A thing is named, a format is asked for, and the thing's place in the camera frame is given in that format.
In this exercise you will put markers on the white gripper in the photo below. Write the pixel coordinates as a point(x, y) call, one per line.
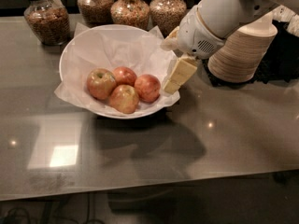
point(195, 36)

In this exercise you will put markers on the red apple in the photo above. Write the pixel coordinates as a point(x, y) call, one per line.
point(148, 88)
point(124, 76)

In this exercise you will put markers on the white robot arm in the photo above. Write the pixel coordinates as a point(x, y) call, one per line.
point(223, 17)

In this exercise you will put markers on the front yellow-red apple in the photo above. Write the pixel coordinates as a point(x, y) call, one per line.
point(124, 99)

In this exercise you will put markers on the yellow-red apple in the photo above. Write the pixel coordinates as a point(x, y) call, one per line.
point(124, 99)
point(100, 83)

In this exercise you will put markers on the left yellow-red apple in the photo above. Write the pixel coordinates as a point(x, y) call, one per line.
point(100, 83)

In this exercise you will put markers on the glass cereal jar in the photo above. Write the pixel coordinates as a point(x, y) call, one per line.
point(95, 12)
point(131, 12)
point(167, 14)
point(49, 21)

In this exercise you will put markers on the front stack of paper bowls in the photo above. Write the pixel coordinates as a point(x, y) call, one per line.
point(238, 60)

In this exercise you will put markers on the white paper liner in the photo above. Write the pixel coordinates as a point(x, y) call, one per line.
point(102, 50)

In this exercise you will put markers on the black mat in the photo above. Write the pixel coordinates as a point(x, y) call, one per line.
point(280, 62)

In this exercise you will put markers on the left glass cereal jar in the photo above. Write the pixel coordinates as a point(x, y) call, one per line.
point(49, 21)

